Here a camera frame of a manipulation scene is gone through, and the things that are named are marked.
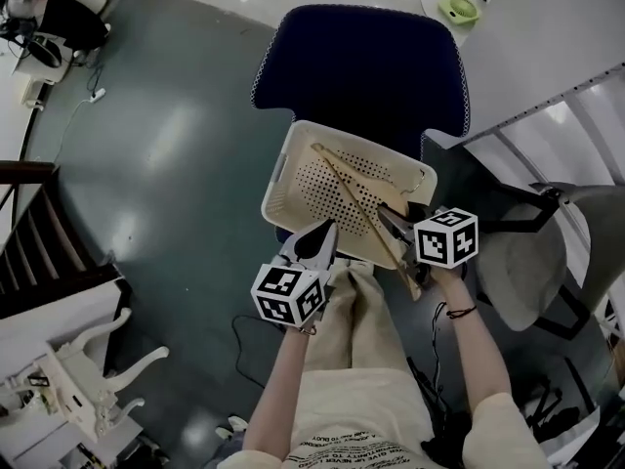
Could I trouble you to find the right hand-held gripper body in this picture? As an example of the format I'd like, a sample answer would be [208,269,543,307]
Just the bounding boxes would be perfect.
[390,206,479,285]

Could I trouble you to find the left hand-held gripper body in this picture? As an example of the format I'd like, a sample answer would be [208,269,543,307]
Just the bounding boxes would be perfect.
[251,254,327,329]

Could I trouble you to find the wooden clothes hanger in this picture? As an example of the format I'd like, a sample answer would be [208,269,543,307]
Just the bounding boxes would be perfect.
[310,141,426,303]

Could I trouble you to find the cream perforated plastic basket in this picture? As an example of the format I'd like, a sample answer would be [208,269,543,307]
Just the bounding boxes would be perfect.
[261,119,439,272]

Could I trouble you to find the person's right forearm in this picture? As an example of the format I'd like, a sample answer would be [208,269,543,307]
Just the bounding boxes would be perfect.
[429,264,514,412]

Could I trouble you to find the person's left forearm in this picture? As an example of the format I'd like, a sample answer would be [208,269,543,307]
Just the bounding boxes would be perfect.
[241,327,318,453]

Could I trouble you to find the person's beige trousers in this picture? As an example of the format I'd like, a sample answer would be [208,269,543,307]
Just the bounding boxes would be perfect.
[305,256,409,375]

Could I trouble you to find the black wrist band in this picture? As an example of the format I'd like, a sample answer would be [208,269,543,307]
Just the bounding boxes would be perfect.
[445,302,479,320]

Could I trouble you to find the grey shell chair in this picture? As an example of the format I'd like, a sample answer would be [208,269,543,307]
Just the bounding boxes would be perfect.
[476,179,625,344]

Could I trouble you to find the person's cream printed shirt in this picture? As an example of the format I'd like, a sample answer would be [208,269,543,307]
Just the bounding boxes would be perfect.
[222,368,553,469]

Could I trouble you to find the navy blue fabric chair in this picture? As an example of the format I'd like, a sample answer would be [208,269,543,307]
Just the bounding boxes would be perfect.
[251,3,473,164]

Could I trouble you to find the white metal shelf rack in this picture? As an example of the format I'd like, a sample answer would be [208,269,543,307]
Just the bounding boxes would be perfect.
[422,59,625,312]

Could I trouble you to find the green desk fan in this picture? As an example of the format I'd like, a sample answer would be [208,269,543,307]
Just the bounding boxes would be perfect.
[437,0,482,27]

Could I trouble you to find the white ornate carved furniture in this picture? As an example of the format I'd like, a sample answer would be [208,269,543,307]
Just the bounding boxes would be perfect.
[46,307,171,443]

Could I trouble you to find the white side desk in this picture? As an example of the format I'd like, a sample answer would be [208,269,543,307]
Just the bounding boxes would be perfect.
[0,274,133,469]

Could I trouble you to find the dark wooden stair railing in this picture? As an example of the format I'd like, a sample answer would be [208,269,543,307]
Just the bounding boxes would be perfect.
[0,160,123,321]

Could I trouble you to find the white workstation desk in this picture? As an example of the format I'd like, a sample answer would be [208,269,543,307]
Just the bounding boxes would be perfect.
[9,41,74,111]

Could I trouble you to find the white power cable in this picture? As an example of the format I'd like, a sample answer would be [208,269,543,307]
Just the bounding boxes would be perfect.
[51,96,97,165]

